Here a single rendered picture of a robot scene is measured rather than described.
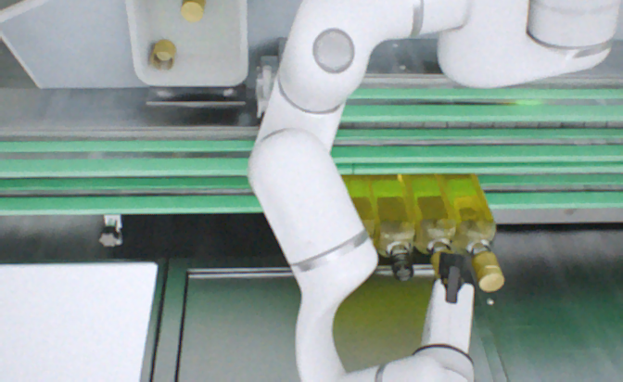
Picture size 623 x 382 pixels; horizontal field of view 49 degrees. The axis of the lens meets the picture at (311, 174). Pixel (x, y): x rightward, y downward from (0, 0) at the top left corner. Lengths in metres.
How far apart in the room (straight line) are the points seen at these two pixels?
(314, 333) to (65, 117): 0.61
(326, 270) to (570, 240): 0.74
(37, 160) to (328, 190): 0.57
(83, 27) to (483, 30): 0.68
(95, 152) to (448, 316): 0.59
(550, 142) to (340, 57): 0.57
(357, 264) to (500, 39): 0.28
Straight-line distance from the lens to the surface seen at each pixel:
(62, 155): 1.12
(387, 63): 1.10
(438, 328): 0.83
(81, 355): 1.04
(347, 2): 0.67
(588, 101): 1.14
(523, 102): 1.10
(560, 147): 1.15
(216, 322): 1.05
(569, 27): 0.80
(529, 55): 0.80
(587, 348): 1.16
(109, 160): 1.09
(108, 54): 1.21
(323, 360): 0.75
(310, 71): 0.65
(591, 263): 1.30
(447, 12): 0.72
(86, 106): 1.19
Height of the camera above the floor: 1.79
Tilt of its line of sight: 52 degrees down
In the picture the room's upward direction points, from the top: 174 degrees clockwise
